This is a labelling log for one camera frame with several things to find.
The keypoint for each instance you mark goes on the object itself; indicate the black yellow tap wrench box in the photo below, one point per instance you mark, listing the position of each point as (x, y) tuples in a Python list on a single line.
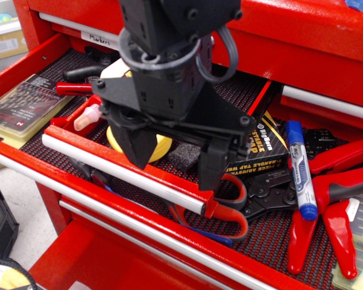
[(268, 151)]

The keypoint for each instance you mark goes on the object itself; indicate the clear storage bins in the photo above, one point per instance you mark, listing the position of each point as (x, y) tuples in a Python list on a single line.
[(12, 41)]

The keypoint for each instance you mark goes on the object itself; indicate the small red open drawer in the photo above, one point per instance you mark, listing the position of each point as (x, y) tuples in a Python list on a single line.
[(176, 182)]

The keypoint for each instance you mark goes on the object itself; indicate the black crimper red handles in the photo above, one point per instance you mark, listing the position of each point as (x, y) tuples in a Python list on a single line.
[(275, 190)]

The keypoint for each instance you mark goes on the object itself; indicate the white glue bottle red cap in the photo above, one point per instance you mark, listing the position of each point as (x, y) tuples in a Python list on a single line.
[(92, 113)]

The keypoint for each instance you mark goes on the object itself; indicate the red tool chest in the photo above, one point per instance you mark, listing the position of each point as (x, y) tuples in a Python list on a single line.
[(315, 46)]

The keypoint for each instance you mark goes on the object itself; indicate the clear plastic bit case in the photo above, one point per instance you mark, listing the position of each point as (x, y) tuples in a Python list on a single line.
[(355, 214)]

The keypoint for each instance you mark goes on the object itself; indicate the black foam block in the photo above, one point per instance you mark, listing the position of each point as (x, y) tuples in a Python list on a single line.
[(184, 156)]

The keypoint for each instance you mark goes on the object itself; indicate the black handled tool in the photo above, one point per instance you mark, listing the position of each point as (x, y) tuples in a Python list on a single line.
[(80, 74)]

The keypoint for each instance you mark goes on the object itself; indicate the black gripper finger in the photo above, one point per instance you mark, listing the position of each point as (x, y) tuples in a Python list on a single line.
[(212, 163), (137, 145)]

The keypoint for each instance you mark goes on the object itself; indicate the drill bit set case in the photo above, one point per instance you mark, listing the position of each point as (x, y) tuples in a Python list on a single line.
[(27, 108)]

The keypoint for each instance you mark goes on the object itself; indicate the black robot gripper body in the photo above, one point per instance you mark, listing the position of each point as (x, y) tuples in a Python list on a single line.
[(176, 51)]

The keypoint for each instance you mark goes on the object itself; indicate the yellow tape measure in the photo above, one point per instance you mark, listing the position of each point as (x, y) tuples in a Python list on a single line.
[(163, 145)]

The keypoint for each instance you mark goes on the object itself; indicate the blue white marker pen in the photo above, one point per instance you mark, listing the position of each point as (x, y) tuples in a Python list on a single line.
[(301, 171)]

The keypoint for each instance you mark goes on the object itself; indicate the wide red open drawer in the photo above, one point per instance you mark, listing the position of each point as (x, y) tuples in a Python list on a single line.
[(114, 235)]

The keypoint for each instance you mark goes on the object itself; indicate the red grey handled scissors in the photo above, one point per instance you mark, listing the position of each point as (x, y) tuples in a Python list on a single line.
[(228, 210)]

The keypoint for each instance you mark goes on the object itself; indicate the white markers label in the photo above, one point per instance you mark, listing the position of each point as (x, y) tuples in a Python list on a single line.
[(100, 40)]

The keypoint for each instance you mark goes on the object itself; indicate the red grey handled pliers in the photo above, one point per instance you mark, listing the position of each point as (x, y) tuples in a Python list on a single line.
[(345, 169)]

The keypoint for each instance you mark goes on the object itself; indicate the red handled tool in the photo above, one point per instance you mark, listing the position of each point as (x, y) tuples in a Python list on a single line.
[(63, 88)]

